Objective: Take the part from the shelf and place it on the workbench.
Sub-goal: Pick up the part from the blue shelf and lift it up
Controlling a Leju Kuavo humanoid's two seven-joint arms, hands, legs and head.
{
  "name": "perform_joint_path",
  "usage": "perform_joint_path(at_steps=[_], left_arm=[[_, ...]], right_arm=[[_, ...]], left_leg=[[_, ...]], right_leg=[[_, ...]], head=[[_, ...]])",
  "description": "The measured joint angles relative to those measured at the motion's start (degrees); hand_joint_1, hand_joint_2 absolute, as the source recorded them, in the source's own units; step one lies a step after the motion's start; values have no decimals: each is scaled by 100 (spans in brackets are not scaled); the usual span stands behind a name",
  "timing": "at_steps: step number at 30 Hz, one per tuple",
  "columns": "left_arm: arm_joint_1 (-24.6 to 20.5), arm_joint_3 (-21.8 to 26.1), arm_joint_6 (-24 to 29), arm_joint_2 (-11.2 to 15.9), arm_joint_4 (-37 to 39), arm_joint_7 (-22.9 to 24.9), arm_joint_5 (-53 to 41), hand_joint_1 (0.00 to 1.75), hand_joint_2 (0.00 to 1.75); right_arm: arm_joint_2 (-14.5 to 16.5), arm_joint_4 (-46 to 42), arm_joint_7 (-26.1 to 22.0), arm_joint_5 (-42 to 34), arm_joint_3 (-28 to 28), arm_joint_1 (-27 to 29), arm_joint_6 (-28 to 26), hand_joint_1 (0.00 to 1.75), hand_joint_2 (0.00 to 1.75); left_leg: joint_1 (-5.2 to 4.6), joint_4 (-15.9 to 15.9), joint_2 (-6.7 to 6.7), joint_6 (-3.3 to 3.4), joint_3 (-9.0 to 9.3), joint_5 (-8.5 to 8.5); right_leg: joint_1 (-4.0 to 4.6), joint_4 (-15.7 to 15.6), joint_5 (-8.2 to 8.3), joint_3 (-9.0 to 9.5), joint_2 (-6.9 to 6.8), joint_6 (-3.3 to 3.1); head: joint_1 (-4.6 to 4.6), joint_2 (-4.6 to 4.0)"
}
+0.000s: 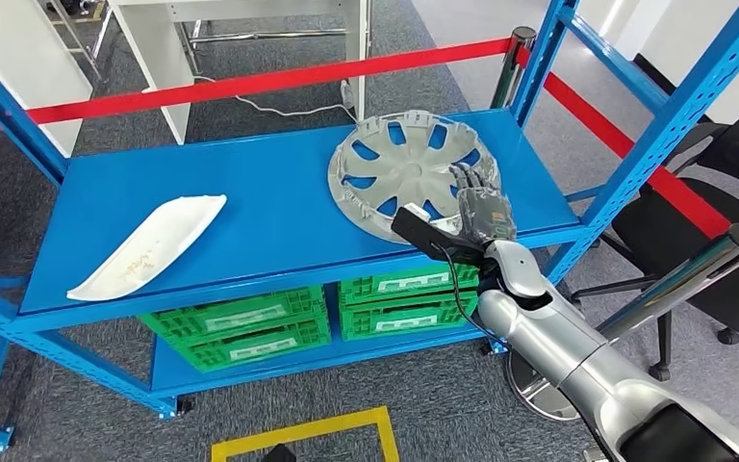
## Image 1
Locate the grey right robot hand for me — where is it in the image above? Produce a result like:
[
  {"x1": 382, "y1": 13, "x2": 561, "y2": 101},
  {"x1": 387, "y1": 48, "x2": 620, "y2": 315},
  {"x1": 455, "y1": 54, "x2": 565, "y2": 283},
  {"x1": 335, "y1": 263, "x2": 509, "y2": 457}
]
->
[{"x1": 448, "y1": 162, "x2": 518, "y2": 246}]

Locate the silver plastic wheel hubcap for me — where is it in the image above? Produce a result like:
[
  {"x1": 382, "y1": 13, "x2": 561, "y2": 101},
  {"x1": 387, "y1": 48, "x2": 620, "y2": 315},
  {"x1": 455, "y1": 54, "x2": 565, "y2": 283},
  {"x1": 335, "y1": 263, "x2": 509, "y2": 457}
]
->
[{"x1": 326, "y1": 109, "x2": 503, "y2": 245}]

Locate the white elongated plastic trim part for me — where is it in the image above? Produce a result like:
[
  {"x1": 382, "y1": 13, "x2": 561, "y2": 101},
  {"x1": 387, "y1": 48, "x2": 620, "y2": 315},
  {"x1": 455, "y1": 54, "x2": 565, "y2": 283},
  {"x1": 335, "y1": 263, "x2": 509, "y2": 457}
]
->
[{"x1": 66, "y1": 193, "x2": 229, "y2": 303}]

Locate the green plastic crate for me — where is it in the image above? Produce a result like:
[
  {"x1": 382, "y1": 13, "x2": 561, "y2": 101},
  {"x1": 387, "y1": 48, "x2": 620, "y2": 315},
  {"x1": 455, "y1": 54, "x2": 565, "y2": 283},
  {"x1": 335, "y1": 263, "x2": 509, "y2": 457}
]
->
[
  {"x1": 339, "y1": 290, "x2": 480, "y2": 343},
  {"x1": 178, "y1": 315, "x2": 333, "y2": 374},
  {"x1": 337, "y1": 262, "x2": 480, "y2": 306},
  {"x1": 139, "y1": 285, "x2": 331, "y2": 348}
]

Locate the red barrier belt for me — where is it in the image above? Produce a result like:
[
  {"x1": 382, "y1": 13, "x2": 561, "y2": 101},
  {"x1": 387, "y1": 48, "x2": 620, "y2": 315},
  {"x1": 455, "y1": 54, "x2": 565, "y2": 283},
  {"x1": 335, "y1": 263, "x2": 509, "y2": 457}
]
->
[
  {"x1": 0, "y1": 37, "x2": 514, "y2": 139},
  {"x1": 516, "y1": 47, "x2": 733, "y2": 241}
]

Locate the black office chair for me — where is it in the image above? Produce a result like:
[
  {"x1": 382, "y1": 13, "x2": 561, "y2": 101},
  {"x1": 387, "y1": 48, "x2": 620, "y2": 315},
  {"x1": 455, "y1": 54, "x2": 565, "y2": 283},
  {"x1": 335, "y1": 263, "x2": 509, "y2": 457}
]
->
[{"x1": 567, "y1": 83, "x2": 739, "y2": 384}]

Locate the yellow floor tape square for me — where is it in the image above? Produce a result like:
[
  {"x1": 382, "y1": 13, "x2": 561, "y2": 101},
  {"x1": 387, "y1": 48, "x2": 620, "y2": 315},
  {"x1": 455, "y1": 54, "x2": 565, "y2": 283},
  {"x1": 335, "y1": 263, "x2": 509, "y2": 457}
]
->
[{"x1": 210, "y1": 406, "x2": 401, "y2": 462}]

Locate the white desk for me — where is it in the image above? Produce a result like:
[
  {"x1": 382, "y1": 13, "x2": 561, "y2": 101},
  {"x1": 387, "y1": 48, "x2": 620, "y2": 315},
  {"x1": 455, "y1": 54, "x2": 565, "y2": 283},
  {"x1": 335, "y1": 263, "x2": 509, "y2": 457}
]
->
[{"x1": 106, "y1": 0, "x2": 370, "y2": 146}]

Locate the white board panel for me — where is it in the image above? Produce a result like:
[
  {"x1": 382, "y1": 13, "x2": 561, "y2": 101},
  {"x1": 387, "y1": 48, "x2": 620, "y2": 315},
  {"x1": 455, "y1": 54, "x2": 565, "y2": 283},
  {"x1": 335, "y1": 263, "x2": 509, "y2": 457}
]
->
[{"x1": 0, "y1": 0, "x2": 94, "y2": 159}]

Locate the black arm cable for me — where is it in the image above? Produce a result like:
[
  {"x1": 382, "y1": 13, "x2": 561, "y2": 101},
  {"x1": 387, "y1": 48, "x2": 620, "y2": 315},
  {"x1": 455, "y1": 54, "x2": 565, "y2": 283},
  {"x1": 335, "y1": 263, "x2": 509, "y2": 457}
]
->
[{"x1": 439, "y1": 244, "x2": 504, "y2": 339}]

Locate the chrome stanchion post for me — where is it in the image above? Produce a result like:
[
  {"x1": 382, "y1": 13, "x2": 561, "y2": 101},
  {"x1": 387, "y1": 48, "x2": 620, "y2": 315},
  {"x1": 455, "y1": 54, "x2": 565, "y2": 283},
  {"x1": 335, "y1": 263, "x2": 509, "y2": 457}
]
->
[
  {"x1": 504, "y1": 222, "x2": 739, "y2": 423},
  {"x1": 489, "y1": 26, "x2": 538, "y2": 111}
]

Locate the white floor cable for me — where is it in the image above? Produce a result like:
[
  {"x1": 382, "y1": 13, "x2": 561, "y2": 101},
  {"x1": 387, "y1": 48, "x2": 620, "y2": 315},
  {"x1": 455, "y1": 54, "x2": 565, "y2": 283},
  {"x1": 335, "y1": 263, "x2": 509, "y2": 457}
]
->
[{"x1": 140, "y1": 76, "x2": 358, "y2": 122}]

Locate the chrome tube frame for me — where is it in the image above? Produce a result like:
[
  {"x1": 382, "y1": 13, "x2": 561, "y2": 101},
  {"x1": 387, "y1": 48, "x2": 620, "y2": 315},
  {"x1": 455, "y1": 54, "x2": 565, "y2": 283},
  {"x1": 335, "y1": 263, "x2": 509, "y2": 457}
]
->
[{"x1": 44, "y1": 0, "x2": 115, "y2": 83}]

